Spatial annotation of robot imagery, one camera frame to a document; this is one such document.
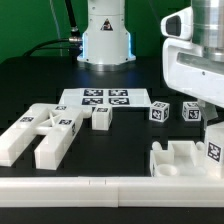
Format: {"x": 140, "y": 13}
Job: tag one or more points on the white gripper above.
{"x": 187, "y": 71}

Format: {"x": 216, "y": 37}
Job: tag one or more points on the white chair seat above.
{"x": 180, "y": 158}

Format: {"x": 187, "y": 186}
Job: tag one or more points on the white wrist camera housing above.
{"x": 178, "y": 25}

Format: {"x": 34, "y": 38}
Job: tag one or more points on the white marker base plate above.
{"x": 117, "y": 97}

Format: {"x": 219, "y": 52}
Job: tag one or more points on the white chair back frame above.
{"x": 58, "y": 124}

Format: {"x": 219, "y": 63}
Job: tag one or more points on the white front fence rail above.
{"x": 111, "y": 192}

